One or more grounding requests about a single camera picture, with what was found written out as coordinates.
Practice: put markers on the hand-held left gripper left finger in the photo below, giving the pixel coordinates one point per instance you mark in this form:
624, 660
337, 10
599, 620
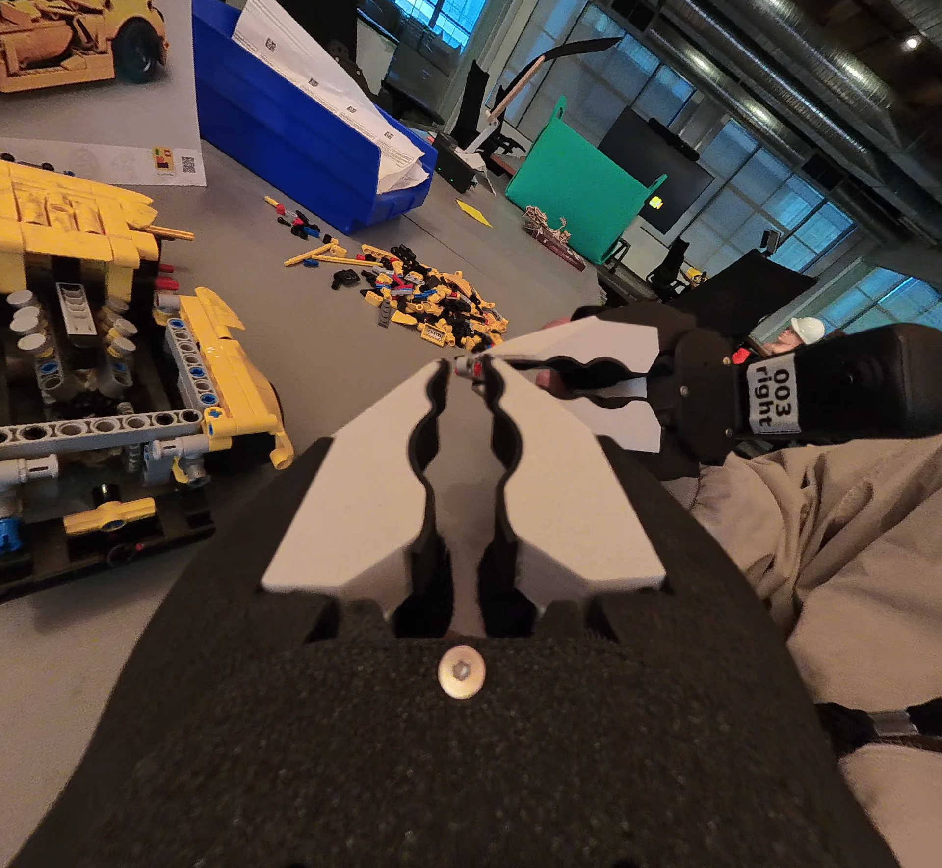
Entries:
346, 515

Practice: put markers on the pile of loose toy bricks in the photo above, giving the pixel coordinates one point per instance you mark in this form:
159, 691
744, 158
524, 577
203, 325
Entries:
434, 309

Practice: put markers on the white paper bags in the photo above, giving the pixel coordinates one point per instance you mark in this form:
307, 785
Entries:
309, 66

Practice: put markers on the grey desk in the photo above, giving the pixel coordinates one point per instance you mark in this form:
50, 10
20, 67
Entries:
324, 368

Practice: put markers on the black electronic box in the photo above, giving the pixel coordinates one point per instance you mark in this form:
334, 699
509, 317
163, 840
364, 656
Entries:
452, 165

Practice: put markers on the person's right forearm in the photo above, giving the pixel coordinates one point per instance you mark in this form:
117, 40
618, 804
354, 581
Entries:
809, 529

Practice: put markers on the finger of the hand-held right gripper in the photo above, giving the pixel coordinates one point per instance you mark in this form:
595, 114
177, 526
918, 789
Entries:
589, 342
633, 419

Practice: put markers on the black high-back chair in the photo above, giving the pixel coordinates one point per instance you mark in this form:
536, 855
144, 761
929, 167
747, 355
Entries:
471, 103

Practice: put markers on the person's right hand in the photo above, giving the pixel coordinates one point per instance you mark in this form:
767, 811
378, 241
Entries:
550, 381

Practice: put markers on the yellow toy car model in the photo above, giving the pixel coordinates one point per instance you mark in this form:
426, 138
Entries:
73, 221

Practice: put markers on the wall television screen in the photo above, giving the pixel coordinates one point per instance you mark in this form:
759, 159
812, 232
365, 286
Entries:
647, 162

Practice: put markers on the yellow paper slip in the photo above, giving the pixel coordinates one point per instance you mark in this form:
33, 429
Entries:
475, 213

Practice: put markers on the black office chair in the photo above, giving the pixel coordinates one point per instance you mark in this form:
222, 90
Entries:
673, 268

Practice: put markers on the person's beige jacket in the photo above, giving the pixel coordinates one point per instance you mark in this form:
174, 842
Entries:
898, 809

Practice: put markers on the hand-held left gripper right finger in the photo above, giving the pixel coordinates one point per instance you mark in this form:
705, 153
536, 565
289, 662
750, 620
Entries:
581, 515

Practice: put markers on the green felt bag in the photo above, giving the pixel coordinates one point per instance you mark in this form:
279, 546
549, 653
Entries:
574, 191

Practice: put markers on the blue plastic bin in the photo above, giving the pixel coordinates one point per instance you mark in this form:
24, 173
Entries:
265, 118

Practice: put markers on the mannequin head white hard hat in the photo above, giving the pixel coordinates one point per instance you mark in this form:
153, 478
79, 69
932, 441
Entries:
807, 329

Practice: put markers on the grey toy beam red pins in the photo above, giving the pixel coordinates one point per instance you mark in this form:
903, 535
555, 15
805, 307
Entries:
469, 371

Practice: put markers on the cluster of small toy pins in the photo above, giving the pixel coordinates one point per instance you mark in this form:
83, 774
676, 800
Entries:
298, 221

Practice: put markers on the building instruction booklet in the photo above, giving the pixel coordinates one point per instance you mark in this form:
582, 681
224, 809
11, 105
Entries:
88, 15

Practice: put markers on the small wooden model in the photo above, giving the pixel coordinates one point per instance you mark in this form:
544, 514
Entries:
552, 235

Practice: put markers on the black partition panel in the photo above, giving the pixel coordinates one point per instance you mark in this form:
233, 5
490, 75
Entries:
743, 294

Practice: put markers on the metal ventilation duct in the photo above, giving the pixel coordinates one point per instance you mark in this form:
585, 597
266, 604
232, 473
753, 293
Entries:
773, 7

